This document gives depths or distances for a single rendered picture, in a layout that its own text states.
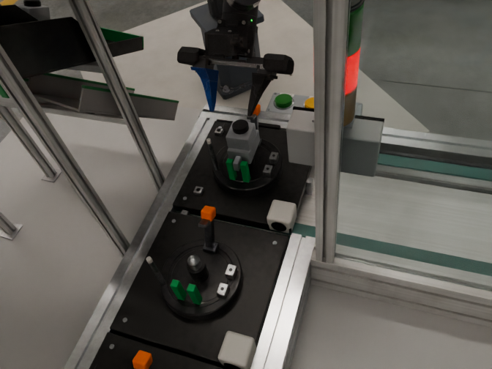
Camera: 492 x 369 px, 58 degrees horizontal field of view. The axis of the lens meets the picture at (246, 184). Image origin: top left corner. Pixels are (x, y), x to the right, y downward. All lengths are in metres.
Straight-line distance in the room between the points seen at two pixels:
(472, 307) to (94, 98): 0.72
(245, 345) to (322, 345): 0.18
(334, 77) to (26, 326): 0.77
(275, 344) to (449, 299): 0.30
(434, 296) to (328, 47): 0.49
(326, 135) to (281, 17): 1.02
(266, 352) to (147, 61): 1.00
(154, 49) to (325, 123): 1.03
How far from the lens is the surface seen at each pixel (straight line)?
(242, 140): 0.80
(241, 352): 0.70
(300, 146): 0.60
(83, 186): 0.76
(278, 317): 0.75
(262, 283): 0.76
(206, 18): 1.18
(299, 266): 0.78
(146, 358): 0.64
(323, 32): 0.44
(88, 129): 1.29
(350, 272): 0.79
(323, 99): 0.49
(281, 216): 0.80
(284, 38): 1.43
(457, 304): 0.83
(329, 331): 0.84
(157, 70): 1.40
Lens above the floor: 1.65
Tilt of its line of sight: 51 degrees down
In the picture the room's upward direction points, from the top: 12 degrees counter-clockwise
